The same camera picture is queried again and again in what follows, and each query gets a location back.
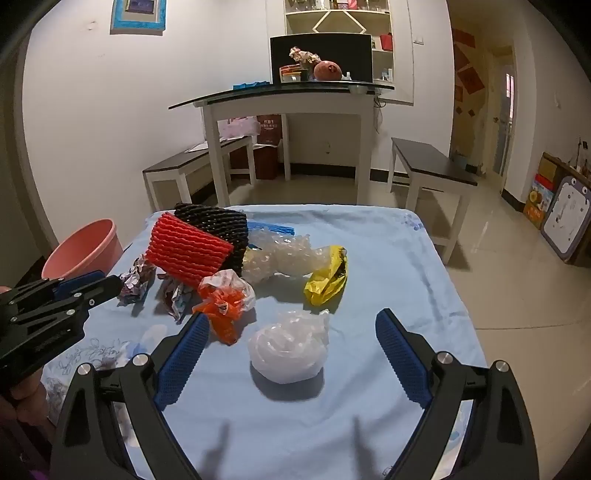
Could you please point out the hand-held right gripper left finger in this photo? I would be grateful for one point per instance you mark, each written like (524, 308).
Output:
(184, 355)

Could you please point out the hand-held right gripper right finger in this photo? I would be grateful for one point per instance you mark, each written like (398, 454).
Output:
(399, 355)

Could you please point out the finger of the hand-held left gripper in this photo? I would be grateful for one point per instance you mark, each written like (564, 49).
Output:
(106, 287)
(78, 282)

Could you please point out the silver foil wrapper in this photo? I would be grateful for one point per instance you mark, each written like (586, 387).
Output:
(136, 281)

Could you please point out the pink plastic bucket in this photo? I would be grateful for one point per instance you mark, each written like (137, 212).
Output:
(92, 249)

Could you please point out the orange and white plastic bag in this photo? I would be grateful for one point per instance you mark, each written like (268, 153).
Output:
(221, 304)

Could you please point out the black foam net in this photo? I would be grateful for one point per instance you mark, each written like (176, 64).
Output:
(217, 221)

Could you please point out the clear bubble wrap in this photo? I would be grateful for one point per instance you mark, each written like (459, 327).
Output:
(286, 254)

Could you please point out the person's left hand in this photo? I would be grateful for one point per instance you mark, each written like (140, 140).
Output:
(27, 399)

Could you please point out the crumpled dark foil wrapper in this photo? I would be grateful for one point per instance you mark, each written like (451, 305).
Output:
(178, 300)

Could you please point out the light blue floral tablecloth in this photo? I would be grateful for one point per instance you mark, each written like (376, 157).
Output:
(369, 277)

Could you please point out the red foam net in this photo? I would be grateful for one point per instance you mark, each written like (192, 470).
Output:
(189, 249)

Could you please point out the yellow plastic bag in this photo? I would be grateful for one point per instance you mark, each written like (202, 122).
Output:
(325, 284)

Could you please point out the dark top white bench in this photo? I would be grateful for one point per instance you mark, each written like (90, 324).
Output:
(429, 159)
(184, 161)

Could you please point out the blue foam net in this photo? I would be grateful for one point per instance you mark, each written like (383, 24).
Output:
(272, 228)

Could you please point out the white paper sheet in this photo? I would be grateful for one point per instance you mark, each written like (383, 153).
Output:
(196, 147)

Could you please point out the pink plastic bag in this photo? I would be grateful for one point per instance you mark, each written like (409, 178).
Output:
(240, 127)

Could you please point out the colourful cardboard box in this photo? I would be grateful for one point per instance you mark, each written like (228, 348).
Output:
(538, 198)

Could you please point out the children's drawing board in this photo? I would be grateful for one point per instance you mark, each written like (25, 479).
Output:
(565, 217)

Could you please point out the blue shopping bag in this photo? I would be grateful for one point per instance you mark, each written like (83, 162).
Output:
(249, 85)

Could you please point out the white door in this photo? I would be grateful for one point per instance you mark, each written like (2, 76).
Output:
(503, 115)

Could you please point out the white table with glass top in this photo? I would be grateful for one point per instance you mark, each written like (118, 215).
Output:
(323, 99)

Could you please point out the red orange container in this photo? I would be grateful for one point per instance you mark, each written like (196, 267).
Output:
(291, 74)

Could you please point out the red round ornament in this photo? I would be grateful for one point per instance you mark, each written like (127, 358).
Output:
(328, 70)

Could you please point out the artificial flower bouquet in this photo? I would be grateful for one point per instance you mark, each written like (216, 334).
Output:
(302, 56)

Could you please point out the small red gift box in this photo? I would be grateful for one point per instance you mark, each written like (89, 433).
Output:
(386, 42)

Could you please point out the black monitor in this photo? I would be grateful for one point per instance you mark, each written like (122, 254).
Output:
(323, 50)

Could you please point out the blue framed wall panel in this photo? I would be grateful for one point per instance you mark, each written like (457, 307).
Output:
(138, 16)

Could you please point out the red wall decorations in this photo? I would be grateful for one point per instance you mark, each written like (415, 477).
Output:
(471, 78)

